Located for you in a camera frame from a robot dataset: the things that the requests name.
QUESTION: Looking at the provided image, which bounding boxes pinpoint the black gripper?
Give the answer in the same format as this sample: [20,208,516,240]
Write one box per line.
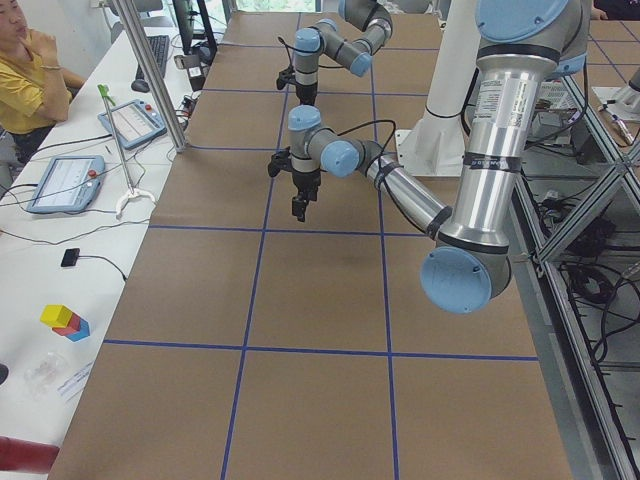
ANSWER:
[291,169,321,222]
[295,83,318,106]

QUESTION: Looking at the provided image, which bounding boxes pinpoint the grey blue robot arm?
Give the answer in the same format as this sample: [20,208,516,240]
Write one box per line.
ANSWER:
[277,1,393,105]
[268,1,590,314]

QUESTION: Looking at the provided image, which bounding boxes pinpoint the black keyboard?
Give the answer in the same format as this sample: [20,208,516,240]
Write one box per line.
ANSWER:
[147,35,171,77]

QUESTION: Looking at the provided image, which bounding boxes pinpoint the silver grabber stick white claw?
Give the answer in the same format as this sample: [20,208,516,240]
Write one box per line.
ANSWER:
[97,84,156,219]

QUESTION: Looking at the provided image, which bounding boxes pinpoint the black computer mouse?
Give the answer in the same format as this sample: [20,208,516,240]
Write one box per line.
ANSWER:
[130,79,150,93]

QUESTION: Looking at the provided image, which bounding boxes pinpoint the far blue teach pendant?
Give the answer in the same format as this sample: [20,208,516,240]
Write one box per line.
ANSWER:
[109,99,167,150]

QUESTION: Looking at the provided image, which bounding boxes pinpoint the blue teach pendant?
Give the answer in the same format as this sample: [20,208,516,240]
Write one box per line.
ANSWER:
[26,155,105,214]
[109,99,167,150]

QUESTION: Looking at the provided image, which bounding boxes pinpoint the near blue teach pendant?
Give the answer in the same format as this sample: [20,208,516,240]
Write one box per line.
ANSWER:
[26,155,105,214]

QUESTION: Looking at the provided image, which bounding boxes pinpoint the small black box device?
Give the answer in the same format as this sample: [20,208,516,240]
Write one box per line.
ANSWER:
[60,248,80,268]

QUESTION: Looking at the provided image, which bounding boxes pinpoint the stacked coloured wooden blocks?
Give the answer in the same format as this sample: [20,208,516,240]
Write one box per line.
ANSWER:
[40,304,90,342]

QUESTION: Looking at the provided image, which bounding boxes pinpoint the person in yellow shirt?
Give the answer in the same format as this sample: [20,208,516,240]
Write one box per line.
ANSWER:
[1,1,85,164]

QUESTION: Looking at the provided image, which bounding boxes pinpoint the clear plastic bag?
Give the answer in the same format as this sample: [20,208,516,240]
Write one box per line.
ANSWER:
[24,352,68,399]

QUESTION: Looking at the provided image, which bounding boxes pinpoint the red cylinder bottle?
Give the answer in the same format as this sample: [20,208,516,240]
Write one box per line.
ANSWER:
[1,436,60,474]

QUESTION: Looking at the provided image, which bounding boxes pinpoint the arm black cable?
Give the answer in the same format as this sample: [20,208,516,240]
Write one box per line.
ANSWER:
[333,118,401,191]
[276,35,297,71]

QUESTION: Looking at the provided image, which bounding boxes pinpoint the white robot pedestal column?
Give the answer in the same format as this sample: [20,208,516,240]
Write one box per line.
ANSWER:
[396,0,480,176]

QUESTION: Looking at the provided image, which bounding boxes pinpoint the aluminium frame post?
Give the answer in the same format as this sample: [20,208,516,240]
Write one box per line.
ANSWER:
[113,0,186,153]

